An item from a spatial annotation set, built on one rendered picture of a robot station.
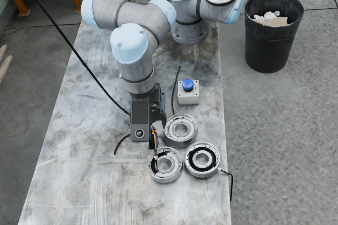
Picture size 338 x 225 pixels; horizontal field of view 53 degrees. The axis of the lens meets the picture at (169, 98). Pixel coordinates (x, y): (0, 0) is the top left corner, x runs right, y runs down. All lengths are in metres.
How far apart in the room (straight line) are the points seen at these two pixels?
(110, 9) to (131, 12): 0.05
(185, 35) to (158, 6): 0.57
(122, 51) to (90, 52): 0.75
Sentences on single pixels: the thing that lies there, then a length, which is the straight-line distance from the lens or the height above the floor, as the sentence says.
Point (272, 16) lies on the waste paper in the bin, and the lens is 2.26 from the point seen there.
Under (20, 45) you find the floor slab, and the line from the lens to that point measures 2.98.
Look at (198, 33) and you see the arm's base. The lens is 1.33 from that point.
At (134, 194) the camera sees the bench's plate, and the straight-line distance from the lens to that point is 1.02.
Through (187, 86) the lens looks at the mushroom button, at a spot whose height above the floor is 0.87.
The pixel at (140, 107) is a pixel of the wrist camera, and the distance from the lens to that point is 0.80.
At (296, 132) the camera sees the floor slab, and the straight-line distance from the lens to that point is 2.08.
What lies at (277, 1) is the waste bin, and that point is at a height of 0.36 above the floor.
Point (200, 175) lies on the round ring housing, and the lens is 0.98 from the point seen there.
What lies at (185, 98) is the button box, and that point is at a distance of 1.12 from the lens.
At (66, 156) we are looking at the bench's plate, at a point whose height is 0.80.
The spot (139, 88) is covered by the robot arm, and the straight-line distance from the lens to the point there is 0.75.
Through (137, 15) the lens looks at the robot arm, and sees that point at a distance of 0.77.
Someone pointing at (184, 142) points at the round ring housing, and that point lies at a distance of 1.03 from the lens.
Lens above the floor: 1.72
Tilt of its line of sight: 52 degrees down
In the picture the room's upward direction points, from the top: 10 degrees counter-clockwise
